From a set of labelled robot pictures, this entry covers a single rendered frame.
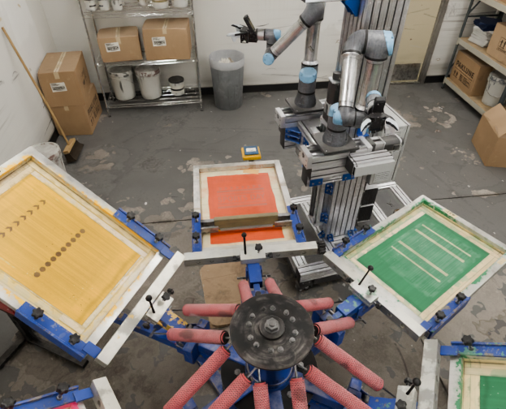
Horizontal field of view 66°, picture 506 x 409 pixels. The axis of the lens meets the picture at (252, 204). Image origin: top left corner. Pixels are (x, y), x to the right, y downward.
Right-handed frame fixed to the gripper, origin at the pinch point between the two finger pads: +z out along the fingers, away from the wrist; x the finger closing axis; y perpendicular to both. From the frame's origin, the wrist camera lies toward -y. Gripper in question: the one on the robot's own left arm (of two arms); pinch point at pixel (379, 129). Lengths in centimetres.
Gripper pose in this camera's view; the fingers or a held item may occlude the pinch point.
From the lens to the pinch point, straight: 178.6
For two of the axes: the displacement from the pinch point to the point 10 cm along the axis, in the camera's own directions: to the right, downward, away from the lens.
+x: -9.8, 0.0, 2.0
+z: -1.5, 6.6, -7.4
